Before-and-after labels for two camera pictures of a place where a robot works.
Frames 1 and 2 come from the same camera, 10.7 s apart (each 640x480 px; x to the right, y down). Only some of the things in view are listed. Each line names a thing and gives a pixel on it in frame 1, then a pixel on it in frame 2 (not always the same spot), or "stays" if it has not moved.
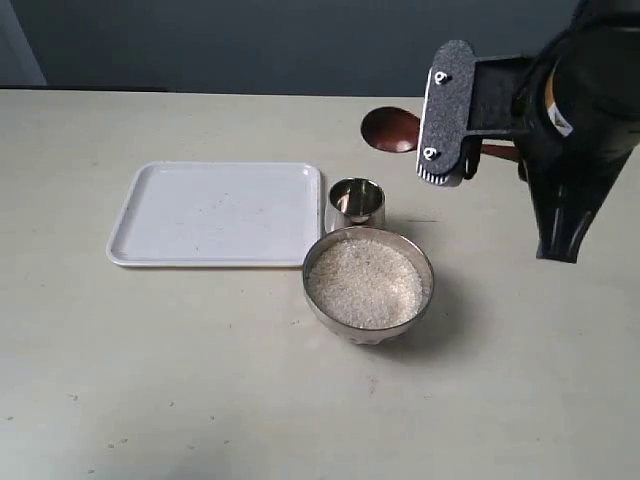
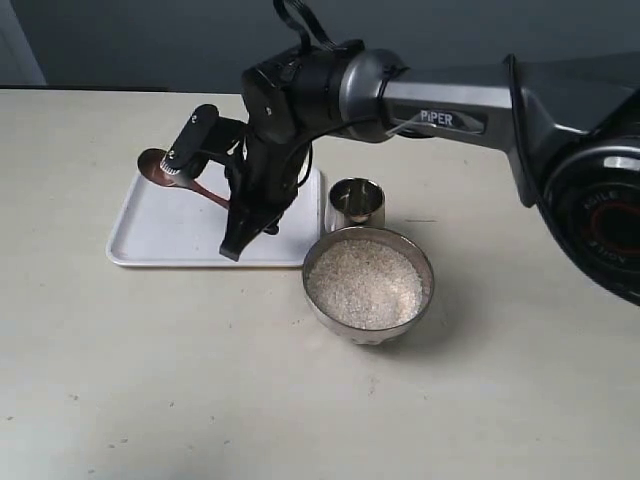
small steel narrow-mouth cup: x=355 y=202 stays
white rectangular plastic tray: x=261 y=214 stays
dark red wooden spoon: x=397 y=130 -> x=150 y=163
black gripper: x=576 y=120 -> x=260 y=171
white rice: x=366 y=284 stays
